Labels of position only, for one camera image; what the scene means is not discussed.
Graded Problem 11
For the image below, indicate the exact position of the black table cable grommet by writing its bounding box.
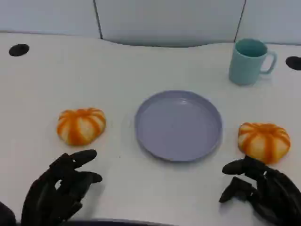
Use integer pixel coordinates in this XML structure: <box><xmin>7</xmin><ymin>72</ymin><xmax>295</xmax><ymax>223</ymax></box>
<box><xmin>285</xmin><ymin>56</ymin><xmax>301</xmax><ymax>71</ymax></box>
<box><xmin>8</xmin><ymin>43</ymin><xmax>30</xmax><ymax>57</ymax></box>

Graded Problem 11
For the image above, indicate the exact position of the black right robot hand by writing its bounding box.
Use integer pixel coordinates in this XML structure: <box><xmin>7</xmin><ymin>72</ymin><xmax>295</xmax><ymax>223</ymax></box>
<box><xmin>218</xmin><ymin>155</ymin><xmax>301</xmax><ymax>226</ymax></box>

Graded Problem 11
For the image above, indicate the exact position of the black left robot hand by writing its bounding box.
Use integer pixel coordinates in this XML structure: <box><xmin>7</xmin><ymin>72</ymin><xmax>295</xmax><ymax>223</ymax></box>
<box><xmin>21</xmin><ymin>149</ymin><xmax>103</xmax><ymax>226</ymax></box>

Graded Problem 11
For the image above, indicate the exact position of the orange white toy bread roll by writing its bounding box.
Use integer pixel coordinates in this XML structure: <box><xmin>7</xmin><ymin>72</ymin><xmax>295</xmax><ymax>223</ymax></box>
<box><xmin>56</xmin><ymin>107</ymin><xmax>107</xmax><ymax>146</ymax></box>
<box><xmin>238</xmin><ymin>122</ymin><xmax>291</xmax><ymax>165</ymax></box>

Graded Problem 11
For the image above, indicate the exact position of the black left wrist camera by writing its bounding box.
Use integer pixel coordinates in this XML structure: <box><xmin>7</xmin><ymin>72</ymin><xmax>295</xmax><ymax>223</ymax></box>
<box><xmin>0</xmin><ymin>201</ymin><xmax>17</xmax><ymax>226</ymax></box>

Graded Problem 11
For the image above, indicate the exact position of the pale green mug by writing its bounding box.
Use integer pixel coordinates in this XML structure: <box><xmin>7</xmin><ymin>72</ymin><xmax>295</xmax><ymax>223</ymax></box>
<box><xmin>229</xmin><ymin>38</ymin><xmax>278</xmax><ymax>86</ymax></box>

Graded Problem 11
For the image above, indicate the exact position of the lilac plate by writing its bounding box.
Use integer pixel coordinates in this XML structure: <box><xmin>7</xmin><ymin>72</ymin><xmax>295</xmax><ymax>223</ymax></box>
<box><xmin>134</xmin><ymin>89</ymin><xmax>223</xmax><ymax>163</ymax></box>

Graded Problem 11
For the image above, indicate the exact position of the grey partition panel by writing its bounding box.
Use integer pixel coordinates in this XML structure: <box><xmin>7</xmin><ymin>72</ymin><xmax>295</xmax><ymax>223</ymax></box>
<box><xmin>94</xmin><ymin>0</ymin><xmax>246</xmax><ymax>47</ymax></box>
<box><xmin>0</xmin><ymin>0</ymin><xmax>103</xmax><ymax>38</ymax></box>
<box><xmin>235</xmin><ymin>0</ymin><xmax>301</xmax><ymax>45</ymax></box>

